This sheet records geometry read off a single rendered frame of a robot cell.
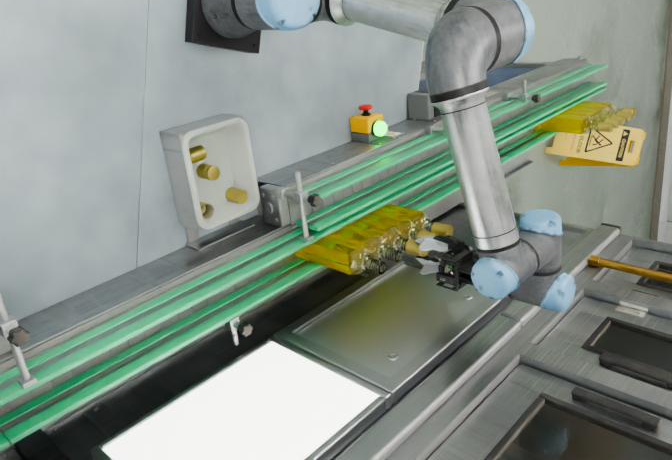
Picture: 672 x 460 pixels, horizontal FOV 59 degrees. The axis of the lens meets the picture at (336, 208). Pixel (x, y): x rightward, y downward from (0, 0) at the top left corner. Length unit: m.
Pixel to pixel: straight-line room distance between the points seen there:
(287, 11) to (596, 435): 0.96
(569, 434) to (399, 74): 1.17
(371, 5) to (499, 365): 0.76
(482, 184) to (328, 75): 0.78
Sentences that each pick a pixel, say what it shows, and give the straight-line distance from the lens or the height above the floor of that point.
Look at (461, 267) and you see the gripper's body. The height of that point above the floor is 1.31.
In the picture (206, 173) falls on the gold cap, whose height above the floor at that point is 0.81.
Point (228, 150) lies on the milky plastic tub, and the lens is 1.44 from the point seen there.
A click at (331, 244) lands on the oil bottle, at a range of 1.40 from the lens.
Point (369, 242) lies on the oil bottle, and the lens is 1.38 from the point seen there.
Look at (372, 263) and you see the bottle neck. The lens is 1.33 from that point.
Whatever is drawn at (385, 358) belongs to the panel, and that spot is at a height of 1.24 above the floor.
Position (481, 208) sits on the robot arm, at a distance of 1.02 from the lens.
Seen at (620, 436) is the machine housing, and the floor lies 1.66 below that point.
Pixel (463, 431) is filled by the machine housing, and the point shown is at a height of 1.45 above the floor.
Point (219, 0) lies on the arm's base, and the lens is 1.35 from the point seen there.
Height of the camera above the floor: 1.93
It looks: 42 degrees down
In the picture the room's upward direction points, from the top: 104 degrees clockwise
